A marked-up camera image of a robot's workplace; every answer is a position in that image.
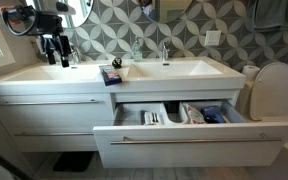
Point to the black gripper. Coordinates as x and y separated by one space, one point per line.
50 25

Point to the blue cardboard box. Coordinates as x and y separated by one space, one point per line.
110 75

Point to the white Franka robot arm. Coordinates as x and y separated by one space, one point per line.
24 16

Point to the tall closed white drawer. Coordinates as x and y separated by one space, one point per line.
50 118

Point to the low closed white drawer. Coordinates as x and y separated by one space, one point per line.
50 144

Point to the items inside drawer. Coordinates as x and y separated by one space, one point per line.
194 114

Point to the open white drawer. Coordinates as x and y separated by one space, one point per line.
190 155

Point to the chrome sink faucet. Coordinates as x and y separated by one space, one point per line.
165 51
74 53

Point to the small black round object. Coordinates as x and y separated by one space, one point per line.
117 62

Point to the clear soap dispenser bottle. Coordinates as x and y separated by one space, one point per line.
137 51

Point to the white packet with black print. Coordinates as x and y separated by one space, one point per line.
151 118

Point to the white double sink countertop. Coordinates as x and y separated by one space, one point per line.
170 83

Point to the white vanity cabinet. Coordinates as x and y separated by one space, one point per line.
174 96

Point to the dark blue pouch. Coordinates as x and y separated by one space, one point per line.
212 114

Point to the white toilet body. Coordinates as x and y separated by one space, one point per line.
243 100

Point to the white toilet paper roll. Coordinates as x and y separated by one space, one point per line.
250 71

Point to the grey hanging towel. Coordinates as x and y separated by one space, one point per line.
270 15

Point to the white toilet seat lid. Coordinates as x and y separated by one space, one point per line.
274 91

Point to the round wall mirror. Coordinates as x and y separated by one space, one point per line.
170 10
79 11

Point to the white wall outlet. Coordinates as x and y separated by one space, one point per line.
212 38

